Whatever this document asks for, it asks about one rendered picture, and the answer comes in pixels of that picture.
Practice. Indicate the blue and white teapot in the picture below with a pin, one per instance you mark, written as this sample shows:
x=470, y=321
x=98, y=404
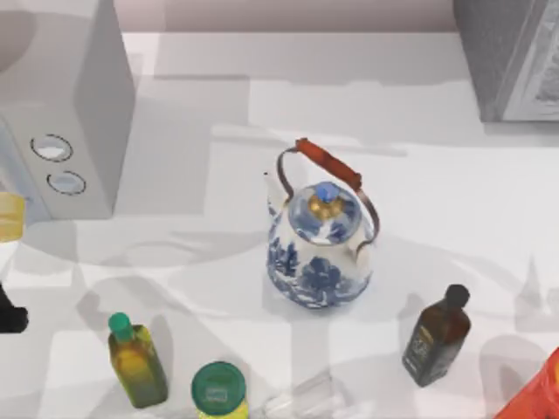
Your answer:
x=321, y=257

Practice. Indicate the yellow jar with green lid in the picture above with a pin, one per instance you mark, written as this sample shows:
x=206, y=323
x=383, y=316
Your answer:
x=218, y=390

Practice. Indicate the clear glass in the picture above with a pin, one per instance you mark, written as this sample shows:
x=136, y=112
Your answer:
x=305, y=399

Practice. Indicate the dark brown bottle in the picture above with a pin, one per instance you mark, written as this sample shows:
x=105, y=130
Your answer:
x=434, y=340

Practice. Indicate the yellow bottle with green cap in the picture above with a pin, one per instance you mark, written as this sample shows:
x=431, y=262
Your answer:
x=137, y=366

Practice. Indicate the microwave knob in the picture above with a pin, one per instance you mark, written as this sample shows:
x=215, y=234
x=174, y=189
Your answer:
x=66, y=182
x=51, y=148

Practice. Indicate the pale microwave oven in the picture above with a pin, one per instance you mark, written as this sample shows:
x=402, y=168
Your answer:
x=65, y=87

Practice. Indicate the yellow translucent cup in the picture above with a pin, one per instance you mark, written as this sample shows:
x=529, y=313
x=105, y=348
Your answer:
x=9, y=216

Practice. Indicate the grey cabinet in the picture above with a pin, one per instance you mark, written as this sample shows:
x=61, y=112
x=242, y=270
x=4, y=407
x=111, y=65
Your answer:
x=506, y=57

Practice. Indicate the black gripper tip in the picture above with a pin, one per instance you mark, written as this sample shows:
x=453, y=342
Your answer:
x=11, y=316

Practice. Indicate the red and orange box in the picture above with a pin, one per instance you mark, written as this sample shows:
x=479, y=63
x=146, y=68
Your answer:
x=539, y=393

